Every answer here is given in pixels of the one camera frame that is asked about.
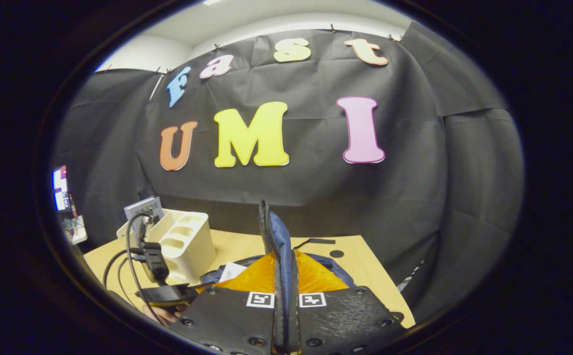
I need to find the white side table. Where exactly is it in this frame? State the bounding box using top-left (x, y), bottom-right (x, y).
top-left (62, 214), bottom-right (89, 246)

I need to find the computer monitor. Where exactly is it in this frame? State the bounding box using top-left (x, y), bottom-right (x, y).
top-left (52, 166), bottom-right (70, 213)

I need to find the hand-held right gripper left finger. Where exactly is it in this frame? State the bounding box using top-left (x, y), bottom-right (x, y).
top-left (171, 250), bottom-right (287, 355)

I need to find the black backdrop cloth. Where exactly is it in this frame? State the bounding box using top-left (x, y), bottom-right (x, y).
top-left (52, 22), bottom-right (525, 321)

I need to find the blue-grey book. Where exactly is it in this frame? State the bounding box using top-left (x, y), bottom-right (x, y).
top-left (124, 197), bottom-right (164, 221)

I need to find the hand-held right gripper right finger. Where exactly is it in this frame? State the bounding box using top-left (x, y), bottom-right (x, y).
top-left (286, 249), bottom-right (405, 355)

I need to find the blue schoolbag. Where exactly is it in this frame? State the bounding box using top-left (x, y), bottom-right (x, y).
top-left (199, 200), bottom-right (358, 296)

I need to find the white plastic bookshelf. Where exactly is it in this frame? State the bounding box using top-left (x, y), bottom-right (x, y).
top-left (116, 207), bottom-right (217, 285)

